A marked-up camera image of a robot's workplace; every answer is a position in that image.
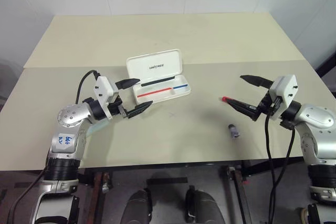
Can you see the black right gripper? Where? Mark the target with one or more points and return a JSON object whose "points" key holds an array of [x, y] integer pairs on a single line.
{"points": [[266, 106]]}

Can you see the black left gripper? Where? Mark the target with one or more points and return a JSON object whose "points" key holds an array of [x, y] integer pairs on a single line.
{"points": [[115, 109]]}

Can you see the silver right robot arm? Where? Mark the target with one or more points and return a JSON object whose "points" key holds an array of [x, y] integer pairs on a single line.
{"points": [[317, 119]]}

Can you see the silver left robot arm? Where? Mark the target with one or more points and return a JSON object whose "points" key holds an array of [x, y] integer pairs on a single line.
{"points": [[71, 115]]}

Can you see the white open pencil case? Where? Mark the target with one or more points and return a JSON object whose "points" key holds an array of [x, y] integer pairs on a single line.
{"points": [[157, 77]]}

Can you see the red pen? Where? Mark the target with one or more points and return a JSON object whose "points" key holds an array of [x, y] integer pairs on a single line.
{"points": [[155, 92]]}

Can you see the red capped black marker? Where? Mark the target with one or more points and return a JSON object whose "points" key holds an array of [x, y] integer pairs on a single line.
{"points": [[224, 99]]}

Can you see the black pen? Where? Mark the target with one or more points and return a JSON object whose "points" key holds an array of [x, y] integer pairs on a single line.
{"points": [[157, 81]]}

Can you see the blue pen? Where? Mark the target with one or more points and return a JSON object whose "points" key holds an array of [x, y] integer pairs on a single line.
{"points": [[181, 86]]}

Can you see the white label blue writing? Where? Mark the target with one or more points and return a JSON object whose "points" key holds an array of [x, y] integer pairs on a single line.
{"points": [[66, 141]]}

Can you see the black flat bar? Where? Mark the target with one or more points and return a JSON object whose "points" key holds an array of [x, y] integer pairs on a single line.
{"points": [[167, 181]]}

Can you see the rusty metal table leg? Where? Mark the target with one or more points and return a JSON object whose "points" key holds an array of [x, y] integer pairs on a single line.
{"points": [[98, 195], [236, 192]]}

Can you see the dark rounded shape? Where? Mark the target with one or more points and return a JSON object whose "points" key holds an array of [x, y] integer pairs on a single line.
{"points": [[202, 205], [139, 207]]}

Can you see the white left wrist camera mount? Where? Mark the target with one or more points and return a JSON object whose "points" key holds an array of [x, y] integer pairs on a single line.
{"points": [[105, 90]]}

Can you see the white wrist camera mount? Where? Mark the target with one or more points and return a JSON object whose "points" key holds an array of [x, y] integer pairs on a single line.
{"points": [[284, 90], [105, 90]]}

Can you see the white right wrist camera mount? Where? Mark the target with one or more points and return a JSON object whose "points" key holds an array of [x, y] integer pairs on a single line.
{"points": [[284, 90]]}

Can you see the black metal frame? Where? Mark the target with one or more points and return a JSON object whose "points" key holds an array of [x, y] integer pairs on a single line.
{"points": [[326, 64]]}

